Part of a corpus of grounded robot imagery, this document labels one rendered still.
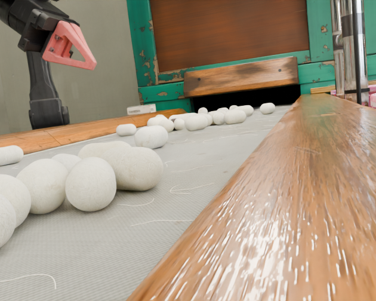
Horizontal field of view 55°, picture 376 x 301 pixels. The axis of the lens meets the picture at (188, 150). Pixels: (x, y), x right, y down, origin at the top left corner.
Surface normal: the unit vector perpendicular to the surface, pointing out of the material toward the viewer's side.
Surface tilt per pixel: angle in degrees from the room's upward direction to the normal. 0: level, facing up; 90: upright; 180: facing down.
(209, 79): 67
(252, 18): 90
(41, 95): 86
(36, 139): 45
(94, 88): 90
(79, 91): 90
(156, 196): 0
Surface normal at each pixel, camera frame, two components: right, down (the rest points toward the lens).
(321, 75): -0.31, 0.16
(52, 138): 0.58, -0.75
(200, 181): -0.12, -0.98
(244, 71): -0.35, -0.25
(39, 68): 0.24, 0.04
